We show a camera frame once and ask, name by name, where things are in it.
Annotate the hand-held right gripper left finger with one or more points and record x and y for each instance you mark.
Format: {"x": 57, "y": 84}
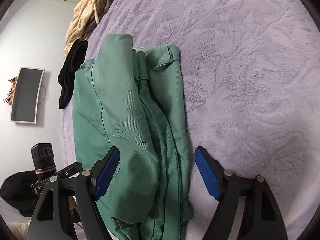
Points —
{"x": 106, "y": 173}

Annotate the black cloth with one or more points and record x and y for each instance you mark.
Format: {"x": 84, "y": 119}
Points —
{"x": 71, "y": 70}

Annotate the person's left forearm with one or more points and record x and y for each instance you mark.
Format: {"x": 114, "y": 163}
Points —
{"x": 17, "y": 190}

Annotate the green pants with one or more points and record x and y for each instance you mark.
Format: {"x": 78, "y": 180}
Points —
{"x": 120, "y": 105}

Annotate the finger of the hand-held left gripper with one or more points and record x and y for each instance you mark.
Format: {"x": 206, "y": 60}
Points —
{"x": 68, "y": 170}

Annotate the white cloth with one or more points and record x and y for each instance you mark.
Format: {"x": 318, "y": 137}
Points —
{"x": 18, "y": 230}

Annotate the purple plush blanket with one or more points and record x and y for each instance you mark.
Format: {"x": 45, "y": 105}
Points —
{"x": 250, "y": 80}

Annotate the wall monitor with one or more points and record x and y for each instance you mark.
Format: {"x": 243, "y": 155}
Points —
{"x": 26, "y": 95}

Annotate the beige knitted blanket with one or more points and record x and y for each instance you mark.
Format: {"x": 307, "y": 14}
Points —
{"x": 82, "y": 17}

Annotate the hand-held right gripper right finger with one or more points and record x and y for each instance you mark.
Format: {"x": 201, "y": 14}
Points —
{"x": 207, "y": 172}

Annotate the small colourful figurines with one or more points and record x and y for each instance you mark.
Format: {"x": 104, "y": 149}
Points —
{"x": 12, "y": 90}

